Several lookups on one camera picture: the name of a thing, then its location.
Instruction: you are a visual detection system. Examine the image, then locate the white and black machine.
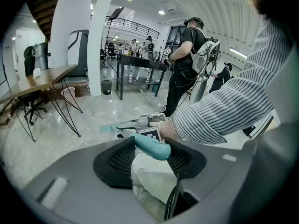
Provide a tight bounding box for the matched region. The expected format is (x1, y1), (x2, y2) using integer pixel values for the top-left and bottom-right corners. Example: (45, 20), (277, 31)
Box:
(66, 29), (90, 77)

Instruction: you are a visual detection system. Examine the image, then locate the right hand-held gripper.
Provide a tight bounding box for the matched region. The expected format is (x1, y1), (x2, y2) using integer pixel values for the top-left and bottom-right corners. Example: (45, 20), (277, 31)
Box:
(116, 112), (168, 143)

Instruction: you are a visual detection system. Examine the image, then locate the black cable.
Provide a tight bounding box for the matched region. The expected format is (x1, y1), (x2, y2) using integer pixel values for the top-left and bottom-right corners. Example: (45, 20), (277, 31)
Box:
(164, 180), (182, 220)

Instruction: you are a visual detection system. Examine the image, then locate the black mesh wastebasket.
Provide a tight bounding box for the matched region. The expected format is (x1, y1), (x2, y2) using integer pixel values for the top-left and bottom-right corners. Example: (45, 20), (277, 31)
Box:
(100, 79), (113, 95)

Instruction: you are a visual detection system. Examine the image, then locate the black table with shelf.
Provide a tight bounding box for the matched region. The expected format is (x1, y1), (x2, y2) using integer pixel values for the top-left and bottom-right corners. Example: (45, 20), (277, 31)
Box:
(116, 54), (169, 101)

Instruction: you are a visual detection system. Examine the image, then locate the wooden desk with wire legs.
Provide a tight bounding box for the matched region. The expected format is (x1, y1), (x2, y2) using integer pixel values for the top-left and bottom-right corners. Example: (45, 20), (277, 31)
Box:
(0, 63), (84, 142)

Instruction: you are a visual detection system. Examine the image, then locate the white rounded appliance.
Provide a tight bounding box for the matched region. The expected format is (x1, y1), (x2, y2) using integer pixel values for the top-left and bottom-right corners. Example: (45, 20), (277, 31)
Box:
(188, 77), (208, 105)

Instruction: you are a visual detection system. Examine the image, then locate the black high-back chair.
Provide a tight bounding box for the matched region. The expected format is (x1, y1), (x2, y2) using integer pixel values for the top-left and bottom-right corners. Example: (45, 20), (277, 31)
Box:
(23, 45), (36, 77)

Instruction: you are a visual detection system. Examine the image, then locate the dark wooden staircase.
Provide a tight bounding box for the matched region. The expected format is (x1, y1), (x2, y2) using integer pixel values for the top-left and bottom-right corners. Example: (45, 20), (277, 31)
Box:
(25, 0), (66, 43)

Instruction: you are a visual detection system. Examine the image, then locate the black framed glass door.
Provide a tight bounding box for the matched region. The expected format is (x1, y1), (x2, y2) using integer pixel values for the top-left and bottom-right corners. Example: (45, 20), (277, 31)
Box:
(167, 26), (187, 49)

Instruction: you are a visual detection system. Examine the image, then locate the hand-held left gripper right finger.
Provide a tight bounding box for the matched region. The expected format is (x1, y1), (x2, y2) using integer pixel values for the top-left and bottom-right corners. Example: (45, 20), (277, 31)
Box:
(166, 137), (208, 180)

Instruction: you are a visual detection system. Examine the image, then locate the brown wooden platform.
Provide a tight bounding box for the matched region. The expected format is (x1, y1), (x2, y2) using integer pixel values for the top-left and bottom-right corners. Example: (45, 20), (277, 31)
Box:
(50, 76), (91, 98)

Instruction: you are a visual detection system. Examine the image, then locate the pink wastebasket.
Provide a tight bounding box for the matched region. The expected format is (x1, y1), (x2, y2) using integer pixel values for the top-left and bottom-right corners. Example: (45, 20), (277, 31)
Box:
(60, 87), (77, 107)

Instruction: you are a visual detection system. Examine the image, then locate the person's right forearm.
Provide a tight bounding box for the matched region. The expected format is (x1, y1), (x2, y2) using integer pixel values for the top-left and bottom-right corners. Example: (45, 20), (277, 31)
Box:
(158, 78), (278, 146)

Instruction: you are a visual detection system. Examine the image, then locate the group of small containers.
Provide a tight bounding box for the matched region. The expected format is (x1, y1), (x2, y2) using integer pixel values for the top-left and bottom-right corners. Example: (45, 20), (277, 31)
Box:
(118, 47), (142, 57)

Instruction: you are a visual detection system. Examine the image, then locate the long strip light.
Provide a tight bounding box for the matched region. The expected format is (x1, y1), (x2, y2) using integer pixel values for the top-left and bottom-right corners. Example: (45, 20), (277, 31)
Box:
(230, 47), (248, 58)

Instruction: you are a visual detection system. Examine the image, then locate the black swivel office chair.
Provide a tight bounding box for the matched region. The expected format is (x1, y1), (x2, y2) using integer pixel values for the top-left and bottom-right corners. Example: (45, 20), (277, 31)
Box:
(14, 89), (47, 126)
(106, 42), (117, 60)

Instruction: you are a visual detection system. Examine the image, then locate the person's striped shirt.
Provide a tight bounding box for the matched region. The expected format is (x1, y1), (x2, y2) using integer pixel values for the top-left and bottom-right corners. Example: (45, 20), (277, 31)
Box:
(171, 17), (296, 146)

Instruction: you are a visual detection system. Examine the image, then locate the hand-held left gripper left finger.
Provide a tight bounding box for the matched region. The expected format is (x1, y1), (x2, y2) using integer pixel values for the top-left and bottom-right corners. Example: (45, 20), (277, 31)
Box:
(93, 136), (137, 189)

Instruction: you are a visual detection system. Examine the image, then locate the grey covered cabinet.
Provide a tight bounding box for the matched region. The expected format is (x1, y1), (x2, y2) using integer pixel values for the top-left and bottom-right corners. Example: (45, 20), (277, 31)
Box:
(34, 42), (49, 71)

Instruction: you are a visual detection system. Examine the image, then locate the black metal railing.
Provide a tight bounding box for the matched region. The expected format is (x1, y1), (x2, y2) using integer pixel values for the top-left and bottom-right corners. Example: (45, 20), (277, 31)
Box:
(106, 15), (161, 41)

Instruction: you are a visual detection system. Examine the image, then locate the light stand with black panel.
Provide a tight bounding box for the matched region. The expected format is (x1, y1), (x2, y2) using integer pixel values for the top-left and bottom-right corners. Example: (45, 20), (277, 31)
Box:
(100, 7), (125, 72)

